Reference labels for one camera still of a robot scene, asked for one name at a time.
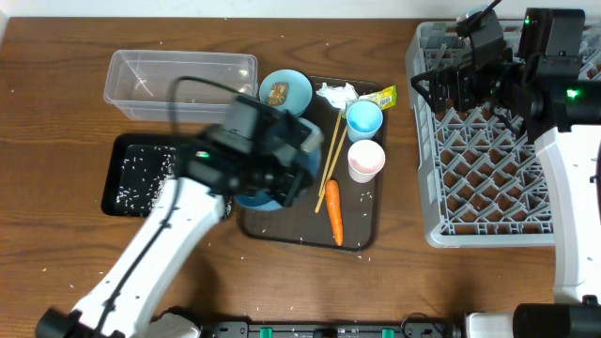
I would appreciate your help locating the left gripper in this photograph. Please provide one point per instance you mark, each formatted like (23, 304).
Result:
(291, 174)

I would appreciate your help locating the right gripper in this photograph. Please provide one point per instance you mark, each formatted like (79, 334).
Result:
(459, 78)

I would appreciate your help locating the large dark blue plate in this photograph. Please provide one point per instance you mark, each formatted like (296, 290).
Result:
(285, 158)

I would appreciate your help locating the brown food scrap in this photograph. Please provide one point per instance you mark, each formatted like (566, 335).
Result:
(278, 94)

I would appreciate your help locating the small light blue bowl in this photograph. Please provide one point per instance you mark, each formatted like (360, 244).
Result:
(299, 93)

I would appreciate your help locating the light blue cup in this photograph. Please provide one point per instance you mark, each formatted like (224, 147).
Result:
(364, 118)

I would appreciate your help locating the pink cup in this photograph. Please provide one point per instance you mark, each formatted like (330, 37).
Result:
(366, 158)

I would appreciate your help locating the white rice pile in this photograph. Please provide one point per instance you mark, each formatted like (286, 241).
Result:
(144, 171)

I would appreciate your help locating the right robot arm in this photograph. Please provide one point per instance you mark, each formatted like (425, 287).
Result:
(562, 119)

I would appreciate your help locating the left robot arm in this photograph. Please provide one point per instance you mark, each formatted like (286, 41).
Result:
(191, 203)

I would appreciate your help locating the grey dishwasher rack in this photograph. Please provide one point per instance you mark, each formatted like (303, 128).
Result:
(481, 183)

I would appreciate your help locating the yellow green snack wrapper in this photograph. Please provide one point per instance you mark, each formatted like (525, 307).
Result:
(384, 99)

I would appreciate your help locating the wooden chopstick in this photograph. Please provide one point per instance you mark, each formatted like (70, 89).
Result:
(330, 170)
(328, 159)

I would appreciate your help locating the orange carrot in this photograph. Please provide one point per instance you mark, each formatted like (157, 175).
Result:
(333, 201)

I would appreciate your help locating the crumpled white napkin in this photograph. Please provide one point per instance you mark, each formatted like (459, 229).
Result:
(338, 97)

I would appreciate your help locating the brown serving tray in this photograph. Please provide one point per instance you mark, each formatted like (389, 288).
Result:
(360, 202)

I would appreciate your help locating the black tray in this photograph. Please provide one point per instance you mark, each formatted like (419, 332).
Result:
(121, 143)

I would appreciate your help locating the clear plastic bin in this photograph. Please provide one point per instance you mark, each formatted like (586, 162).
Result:
(138, 83)

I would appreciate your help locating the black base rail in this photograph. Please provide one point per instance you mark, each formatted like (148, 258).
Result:
(416, 325)

